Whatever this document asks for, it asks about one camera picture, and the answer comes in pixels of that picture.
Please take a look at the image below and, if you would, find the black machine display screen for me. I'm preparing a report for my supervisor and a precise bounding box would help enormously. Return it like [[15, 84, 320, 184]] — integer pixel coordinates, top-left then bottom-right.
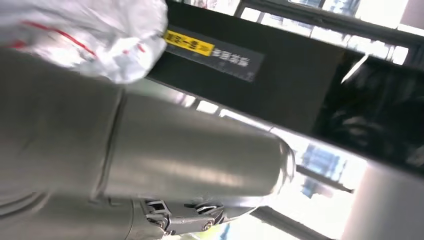
[[312, 54, 424, 170]]

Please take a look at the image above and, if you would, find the blue glass building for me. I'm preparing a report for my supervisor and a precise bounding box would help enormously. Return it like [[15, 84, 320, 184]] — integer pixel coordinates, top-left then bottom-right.
[[299, 144, 346, 200]]

